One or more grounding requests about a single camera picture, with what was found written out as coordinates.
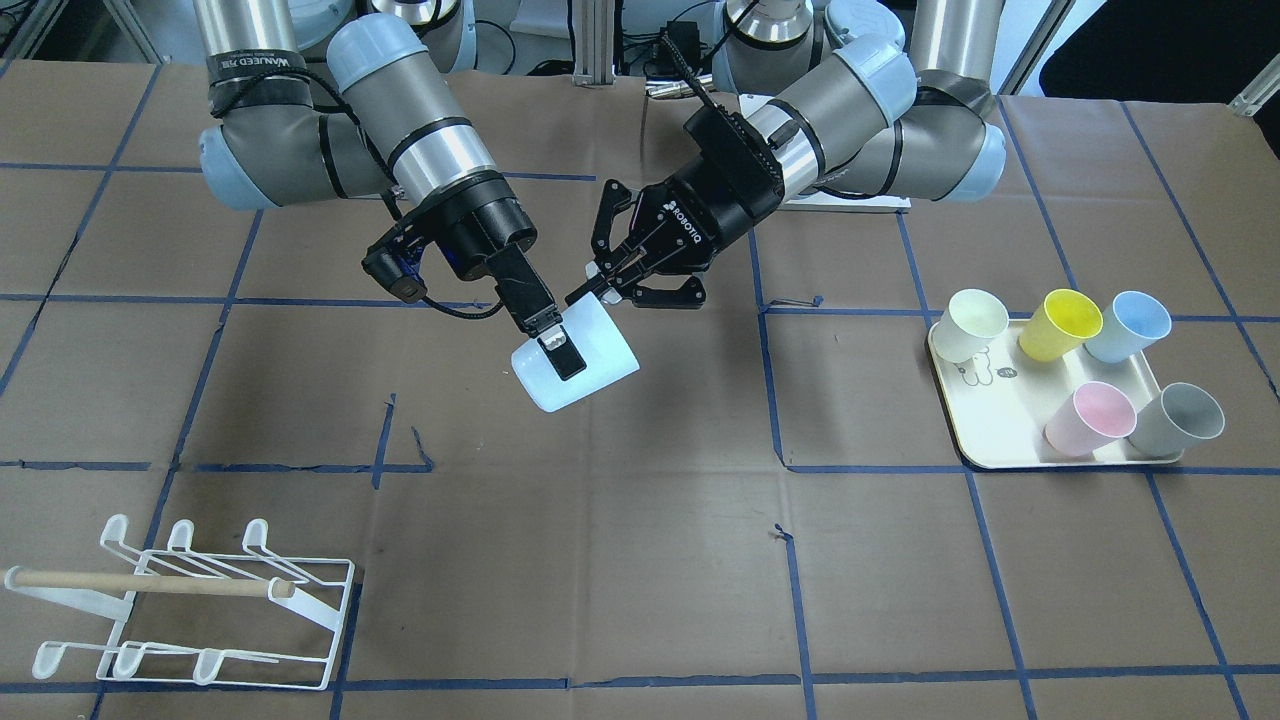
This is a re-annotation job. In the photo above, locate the white plastic cup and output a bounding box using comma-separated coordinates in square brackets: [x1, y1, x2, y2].
[932, 288, 1009, 364]

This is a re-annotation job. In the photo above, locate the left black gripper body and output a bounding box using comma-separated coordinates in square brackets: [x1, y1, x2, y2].
[591, 154, 785, 309]

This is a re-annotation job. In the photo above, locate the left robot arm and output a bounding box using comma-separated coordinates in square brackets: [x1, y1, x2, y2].
[566, 1, 1006, 309]

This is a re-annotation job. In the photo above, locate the cream plastic tray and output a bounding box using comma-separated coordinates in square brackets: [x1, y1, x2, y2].
[931, 319, 1183, 470]

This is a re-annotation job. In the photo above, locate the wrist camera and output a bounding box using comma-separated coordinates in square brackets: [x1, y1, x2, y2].
[361, 225, 429, 304]
[684, 102, 783, 195]

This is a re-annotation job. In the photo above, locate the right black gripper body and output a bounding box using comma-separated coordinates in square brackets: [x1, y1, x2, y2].
[396, 170, 558, 336]

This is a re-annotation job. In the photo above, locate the yellow plastic cup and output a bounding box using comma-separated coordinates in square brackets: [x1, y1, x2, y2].
[1018, 288, 1105, 363]

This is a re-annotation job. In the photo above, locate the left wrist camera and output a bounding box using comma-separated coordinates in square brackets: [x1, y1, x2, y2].
[684, 102, 783, 195]

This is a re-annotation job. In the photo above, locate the aluminium frame post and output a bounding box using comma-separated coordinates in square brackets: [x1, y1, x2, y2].
[568, 0, 621, 87]

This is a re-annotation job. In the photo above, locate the grey plastic cup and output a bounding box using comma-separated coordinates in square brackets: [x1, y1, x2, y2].
[1128, 382, 1226, 457]

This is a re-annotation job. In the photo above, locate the pink plastic cup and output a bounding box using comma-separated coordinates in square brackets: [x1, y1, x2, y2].
[1044, 380, 1137, 457]

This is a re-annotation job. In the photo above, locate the light blue plastic cup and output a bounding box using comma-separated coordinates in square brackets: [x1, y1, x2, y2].
[511, 293, 640, 413]

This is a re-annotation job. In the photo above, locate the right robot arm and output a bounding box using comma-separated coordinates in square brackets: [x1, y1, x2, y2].
[195, 1, 586, 380]

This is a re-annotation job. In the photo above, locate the white wire cup rack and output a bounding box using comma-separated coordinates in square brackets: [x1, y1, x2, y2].
[4, 514, 356, 691]

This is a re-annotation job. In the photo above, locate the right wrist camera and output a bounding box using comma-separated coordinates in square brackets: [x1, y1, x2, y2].
[361, 225, 429, 304]

